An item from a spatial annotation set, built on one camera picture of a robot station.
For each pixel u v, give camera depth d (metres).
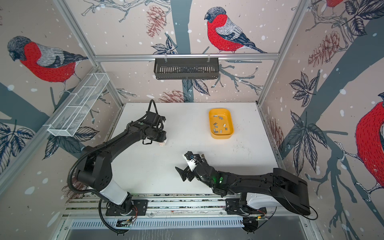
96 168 0.45
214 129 1.04
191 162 0.65
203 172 0.57
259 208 0.61
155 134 0.76
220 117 1.11
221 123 1.08
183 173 0.66
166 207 0.75
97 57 0.92
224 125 1.07
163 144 0.88
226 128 1.05
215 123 1.09
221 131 1.04
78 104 0.78
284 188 0.48
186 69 1.06
